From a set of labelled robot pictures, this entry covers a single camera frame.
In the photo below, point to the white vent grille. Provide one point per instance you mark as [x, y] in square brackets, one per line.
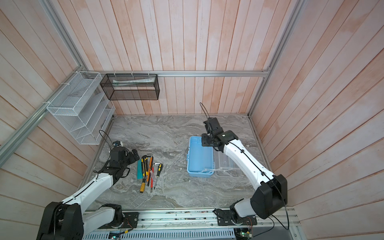
[192, 234]

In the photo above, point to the blue plastic tool box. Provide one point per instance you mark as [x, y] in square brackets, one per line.
[203, 162]

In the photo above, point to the teal flat tool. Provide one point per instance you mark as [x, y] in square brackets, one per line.
[139, 171]

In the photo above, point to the aluminium corner post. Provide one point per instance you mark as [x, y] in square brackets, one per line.
[57, 22]
[286, 32]

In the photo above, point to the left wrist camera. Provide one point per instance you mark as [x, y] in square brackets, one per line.
[117, 144]

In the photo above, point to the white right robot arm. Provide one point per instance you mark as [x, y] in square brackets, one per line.
[271, 191]

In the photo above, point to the aluminium left wall rail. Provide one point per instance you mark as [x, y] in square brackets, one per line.
[21, 134]

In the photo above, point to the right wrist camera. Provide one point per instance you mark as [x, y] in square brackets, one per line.
[213, 126]

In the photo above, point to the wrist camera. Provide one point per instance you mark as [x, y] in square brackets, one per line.
[213, 126]
[117, 144]

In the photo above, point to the aluminium corner post right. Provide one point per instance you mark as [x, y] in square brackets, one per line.
[286, 32]

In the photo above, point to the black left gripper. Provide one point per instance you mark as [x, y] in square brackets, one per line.
[133, 159]

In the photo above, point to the orange handle tool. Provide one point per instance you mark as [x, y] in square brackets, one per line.
[149, 166]

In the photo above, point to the white wire mesh shelf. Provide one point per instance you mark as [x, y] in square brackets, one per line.
[81, 109]

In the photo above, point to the aluminium corner post left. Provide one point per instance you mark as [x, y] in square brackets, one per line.
[57, 22]

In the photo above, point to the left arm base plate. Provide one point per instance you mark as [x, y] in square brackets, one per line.
[130, 221]

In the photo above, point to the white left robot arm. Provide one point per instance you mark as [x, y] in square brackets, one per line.
[67, 220]

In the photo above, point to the yellow black utility knife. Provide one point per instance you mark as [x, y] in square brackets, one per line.
[144, 166]

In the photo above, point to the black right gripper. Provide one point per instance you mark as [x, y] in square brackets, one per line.
[204, 143]

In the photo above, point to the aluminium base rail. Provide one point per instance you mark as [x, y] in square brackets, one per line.
[176, 219]

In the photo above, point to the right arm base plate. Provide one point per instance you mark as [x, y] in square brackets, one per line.
[229, 218]

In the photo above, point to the aluminium horizontal back rail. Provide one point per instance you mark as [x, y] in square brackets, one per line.
[224, 73]

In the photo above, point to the black wire mesh basket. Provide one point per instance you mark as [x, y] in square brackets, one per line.
[126, 87]

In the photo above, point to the yellow black small screwdriver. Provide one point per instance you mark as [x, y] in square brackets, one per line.
[160, 168]

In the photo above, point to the red handle screwdriver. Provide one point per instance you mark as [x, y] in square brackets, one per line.
[152, 179]

